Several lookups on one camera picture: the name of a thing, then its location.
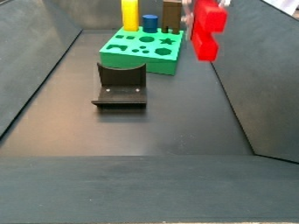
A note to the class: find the black curved holder stand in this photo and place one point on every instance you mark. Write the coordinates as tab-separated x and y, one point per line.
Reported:
122	87

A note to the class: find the red double-square block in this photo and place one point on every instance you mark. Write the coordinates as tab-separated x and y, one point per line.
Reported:
210	19

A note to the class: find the brown arch block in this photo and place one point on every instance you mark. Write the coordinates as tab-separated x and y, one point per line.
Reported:
171	16

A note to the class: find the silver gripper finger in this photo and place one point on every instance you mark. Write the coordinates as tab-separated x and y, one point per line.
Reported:
187	18
224	3

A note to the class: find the blue cylinder block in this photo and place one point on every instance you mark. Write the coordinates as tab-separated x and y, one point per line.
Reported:
150	23

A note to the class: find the yellow rectangular block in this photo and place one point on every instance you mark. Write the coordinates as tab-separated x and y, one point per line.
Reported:
130	11

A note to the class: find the green shape-sorter board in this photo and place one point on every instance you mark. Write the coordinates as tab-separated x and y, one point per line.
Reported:
132	48

